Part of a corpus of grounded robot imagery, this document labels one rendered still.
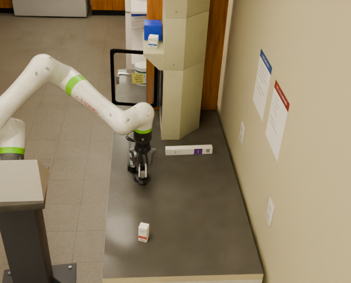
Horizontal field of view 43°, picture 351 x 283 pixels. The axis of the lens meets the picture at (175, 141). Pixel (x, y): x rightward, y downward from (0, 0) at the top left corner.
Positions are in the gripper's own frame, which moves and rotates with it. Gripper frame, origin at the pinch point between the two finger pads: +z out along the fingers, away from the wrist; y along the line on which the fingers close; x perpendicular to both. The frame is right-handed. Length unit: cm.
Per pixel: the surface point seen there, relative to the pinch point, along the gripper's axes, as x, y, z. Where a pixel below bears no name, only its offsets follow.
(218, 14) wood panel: -82, -45, -57
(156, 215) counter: 22.7, -7.0, 10.7
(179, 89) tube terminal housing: -45, -21, -24
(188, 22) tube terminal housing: -46, -24, -64
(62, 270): -21, 54, 103
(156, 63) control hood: -44, -7, -41
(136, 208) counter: 16.9, 2.8, 10.7
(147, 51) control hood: -48, -2, -46
